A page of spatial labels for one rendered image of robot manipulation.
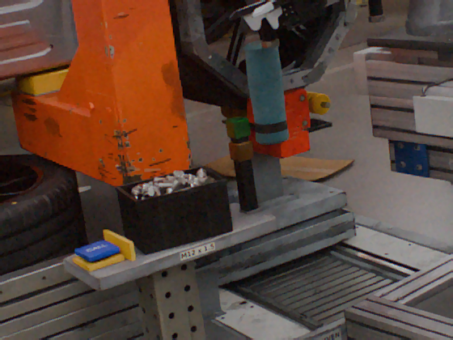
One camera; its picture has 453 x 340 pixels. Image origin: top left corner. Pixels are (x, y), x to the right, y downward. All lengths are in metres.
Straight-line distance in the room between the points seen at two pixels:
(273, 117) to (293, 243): 0.45
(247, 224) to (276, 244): 0.73
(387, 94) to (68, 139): 0.82
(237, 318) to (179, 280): 0.53
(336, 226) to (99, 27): 1.11
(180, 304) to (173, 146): 0.36
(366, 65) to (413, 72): 0.13
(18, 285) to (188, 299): 0.38
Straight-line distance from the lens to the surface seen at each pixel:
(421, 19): 2.06
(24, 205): 2.44
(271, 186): 3.06
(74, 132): 2.52
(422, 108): 1.95
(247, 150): 2.25
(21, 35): 2.71
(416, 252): 2.99
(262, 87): 2.67
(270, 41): 2.54
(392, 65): 2.14
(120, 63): 2.25
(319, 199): 3.05
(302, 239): 3.00
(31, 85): 2.75
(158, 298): 2.18
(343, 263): 3.02
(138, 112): 2.28
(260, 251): 2.92
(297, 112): 2.87
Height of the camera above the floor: 1.17
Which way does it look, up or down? 15 degrees down
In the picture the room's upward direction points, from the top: 7 degrees counter-clockwise
